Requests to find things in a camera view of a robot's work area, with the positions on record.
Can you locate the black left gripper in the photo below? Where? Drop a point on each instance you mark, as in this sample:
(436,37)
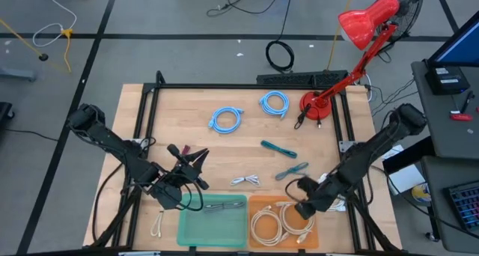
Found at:
(185,171)

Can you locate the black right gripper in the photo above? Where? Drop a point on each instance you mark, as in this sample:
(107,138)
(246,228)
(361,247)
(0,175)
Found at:
(318,200)

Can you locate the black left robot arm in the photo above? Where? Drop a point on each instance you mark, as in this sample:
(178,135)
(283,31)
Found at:
(112,143)

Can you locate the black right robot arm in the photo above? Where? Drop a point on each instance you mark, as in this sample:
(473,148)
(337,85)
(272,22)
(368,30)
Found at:
(374,147)

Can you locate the orange translucent plastic tray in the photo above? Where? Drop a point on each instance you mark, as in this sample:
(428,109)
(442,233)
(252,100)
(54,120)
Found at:
(267,226)

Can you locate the green translucent plastic tray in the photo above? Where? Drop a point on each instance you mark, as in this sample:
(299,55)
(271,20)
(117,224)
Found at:
(213,230)

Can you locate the white paper sheet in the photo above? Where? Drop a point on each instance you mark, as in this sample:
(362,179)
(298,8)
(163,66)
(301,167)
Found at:
(406,178)

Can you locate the round yellow blue object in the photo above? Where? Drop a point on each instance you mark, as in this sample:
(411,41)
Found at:
(421,194)

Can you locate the dark grey desk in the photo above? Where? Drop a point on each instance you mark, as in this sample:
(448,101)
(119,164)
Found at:
(438,211)

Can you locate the backlit keyboard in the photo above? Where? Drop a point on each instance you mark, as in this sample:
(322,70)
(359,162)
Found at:
(466,207)

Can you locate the small red desk item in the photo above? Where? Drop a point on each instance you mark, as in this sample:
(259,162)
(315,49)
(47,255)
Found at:
(461,117)

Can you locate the black box device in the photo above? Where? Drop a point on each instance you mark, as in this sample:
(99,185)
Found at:
(447,84)

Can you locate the black pen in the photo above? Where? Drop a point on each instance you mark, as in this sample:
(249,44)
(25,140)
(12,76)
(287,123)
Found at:
(467,102)

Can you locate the red desk lamp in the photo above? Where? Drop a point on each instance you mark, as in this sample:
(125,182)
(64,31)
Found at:
(359,24)

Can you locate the black round floor puck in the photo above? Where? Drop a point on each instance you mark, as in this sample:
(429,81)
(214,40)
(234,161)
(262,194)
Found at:
(43,57)

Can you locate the grey stand foot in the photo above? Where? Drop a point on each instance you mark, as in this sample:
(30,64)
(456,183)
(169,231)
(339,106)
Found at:
(16,74)

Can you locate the computer monitor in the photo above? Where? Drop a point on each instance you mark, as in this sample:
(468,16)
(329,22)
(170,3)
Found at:
(464,46)

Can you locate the black floor fan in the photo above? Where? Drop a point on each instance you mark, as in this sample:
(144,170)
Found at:
(411,9)

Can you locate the black metal rig frame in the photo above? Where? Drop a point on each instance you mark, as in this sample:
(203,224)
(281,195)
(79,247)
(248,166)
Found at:
(239,86)

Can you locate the white bracket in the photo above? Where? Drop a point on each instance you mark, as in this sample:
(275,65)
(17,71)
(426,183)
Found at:
(138,253)

